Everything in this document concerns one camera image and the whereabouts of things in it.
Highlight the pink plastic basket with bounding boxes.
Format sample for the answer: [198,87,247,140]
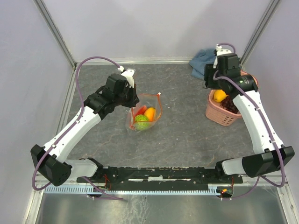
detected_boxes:
[206,71,258,126]

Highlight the orange mango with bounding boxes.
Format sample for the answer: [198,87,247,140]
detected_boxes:
[144,107,156,122]

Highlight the dark red grapes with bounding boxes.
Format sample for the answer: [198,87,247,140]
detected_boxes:
[221,96,239,114]

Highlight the watermelon slice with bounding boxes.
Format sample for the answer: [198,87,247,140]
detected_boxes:
[134,105,147,116]

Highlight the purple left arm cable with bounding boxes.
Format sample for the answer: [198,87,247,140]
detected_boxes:
[31,56,127,201]

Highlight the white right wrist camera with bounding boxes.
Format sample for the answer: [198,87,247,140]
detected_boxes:
[213,44,232,69]

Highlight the yellow mango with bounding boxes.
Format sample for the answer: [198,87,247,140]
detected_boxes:
[213,90,228,103]

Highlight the blue cloth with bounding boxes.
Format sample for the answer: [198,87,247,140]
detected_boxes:
[189,48,216,80]

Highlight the light blue cable duct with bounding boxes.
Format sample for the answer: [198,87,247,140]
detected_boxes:
[44,184,221,196]

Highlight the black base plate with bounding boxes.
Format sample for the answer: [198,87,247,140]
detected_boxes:
[88,167,243,190]

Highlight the green bumpy fruit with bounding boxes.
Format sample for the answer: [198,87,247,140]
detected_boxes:
[135,114,149,131]

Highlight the clear zip top bag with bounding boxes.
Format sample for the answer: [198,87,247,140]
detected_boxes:
[126,92,162,135]

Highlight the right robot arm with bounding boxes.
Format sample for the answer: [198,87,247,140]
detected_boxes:
[204,50,295,182]

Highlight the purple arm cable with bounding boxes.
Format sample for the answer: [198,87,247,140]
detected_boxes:
[213,42,286,200]
[31,56,127,201]

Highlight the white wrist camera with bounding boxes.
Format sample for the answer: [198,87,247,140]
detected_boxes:
[117,66,135,88]
[213,44,232,69]

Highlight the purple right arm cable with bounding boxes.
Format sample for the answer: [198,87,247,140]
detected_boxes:
[213,42,286,200]

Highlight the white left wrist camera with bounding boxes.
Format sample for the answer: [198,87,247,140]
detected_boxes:
[117,66,135,88]

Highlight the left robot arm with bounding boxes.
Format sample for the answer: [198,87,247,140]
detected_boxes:
[30,69,139,186]

